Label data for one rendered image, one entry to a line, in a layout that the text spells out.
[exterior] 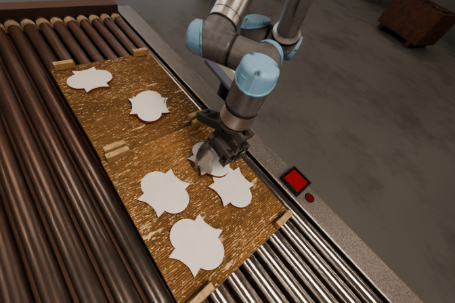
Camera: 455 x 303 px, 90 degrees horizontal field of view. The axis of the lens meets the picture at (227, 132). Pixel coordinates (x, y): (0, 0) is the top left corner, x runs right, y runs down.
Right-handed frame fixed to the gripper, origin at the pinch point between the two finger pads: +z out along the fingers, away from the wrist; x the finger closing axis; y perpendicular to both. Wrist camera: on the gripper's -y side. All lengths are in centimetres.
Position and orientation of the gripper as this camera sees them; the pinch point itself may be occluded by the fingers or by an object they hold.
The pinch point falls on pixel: (210, 157)
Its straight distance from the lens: 67.5
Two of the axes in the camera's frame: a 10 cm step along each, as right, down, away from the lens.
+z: -2.8, 6.0, 7.5
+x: 7.5, -3.5, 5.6
